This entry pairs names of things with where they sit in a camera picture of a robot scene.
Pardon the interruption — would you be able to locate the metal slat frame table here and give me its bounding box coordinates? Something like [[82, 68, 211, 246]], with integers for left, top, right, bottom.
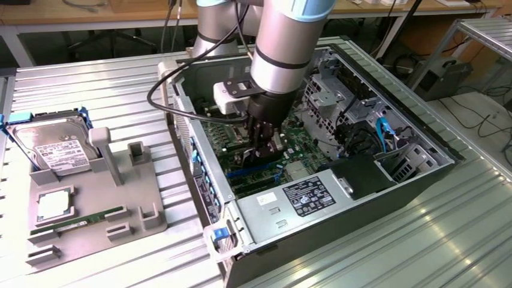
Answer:
[[406, 18, 512, 91]]

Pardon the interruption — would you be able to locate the open black PC case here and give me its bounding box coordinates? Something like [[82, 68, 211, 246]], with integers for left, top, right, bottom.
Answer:
[[157, 35, 466, 288]]

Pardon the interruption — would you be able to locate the grey power supply unit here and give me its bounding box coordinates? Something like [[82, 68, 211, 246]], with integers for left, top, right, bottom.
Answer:
[[234, 169, 354, 245]]

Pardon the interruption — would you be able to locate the hard disk with blue caddy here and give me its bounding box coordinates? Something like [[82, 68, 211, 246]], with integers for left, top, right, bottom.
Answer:
[[1, 104, 101, 178]]

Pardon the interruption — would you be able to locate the blue data wire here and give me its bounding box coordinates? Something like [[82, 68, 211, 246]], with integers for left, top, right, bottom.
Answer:
[[374, 116, 391, 154]]

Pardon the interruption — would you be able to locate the green motherboard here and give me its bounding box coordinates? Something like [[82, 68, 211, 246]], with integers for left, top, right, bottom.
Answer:
[[198, 95, 333, 199]]

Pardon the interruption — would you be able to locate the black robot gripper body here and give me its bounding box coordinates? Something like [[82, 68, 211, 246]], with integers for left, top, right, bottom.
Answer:
[[243, 89, 297, 126]]

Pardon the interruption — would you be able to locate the green RAM stick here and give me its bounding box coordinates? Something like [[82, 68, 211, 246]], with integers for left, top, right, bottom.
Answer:
[[29, 205, 125, 237]]

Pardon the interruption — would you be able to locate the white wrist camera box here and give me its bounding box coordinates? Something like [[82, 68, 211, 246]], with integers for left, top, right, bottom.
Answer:
[[213, 78, 258, 115]]

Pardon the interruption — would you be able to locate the CPU socket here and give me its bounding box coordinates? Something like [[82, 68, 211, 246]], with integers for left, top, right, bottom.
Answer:
[[222, 122, 249, 143]]

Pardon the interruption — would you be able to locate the silver CPU chip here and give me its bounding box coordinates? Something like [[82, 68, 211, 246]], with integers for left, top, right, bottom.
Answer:
[[38, 191, 73, 221]]

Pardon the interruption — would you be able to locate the wooden background desk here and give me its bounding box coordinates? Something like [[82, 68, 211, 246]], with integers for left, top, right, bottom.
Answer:
[[0, 0, 501, 29]]

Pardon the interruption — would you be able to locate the installed black RAM stick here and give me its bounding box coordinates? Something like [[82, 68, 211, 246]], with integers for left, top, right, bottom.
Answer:
[[221, 140, 253, 154]]

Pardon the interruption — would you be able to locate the silver chipset heat sink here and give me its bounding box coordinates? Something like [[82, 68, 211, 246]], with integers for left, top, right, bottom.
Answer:
[[283, 163, 311, 181]]

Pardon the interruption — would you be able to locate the black graphics card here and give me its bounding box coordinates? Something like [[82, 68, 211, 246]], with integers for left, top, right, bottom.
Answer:
[[238, 131, 289, 169]]

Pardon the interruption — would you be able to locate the metal disk bay cage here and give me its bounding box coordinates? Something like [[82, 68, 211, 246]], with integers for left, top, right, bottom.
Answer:
[[302, 73, 378, 121]]

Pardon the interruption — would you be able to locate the black expansion slot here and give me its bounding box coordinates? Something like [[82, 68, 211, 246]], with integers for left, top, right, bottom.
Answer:
[[233, 178, 277, 194]]

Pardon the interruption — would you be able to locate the grey plastic parts rack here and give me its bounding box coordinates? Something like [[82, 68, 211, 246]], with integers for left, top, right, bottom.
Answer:
[[23, 127, 169, 269]]

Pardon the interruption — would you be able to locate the black wire bundle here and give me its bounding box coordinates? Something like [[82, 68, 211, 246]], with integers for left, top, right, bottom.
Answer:
[[334, 124, 381, 157]]

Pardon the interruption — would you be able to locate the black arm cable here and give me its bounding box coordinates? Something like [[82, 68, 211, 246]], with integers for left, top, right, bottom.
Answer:
[[146, 0, 250, 124]]

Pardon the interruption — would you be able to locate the black box on floor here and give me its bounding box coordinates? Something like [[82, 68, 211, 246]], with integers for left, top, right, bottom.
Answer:
[[410, 59, 473, 101]]

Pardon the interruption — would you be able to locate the blue expansion slot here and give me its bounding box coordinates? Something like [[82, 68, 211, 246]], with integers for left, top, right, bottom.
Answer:
[[226, 163, 281, 178]]

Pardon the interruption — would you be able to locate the grey hanging cable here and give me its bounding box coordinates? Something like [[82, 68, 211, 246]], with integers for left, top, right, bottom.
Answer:
[[161, 0, 181, 53]]

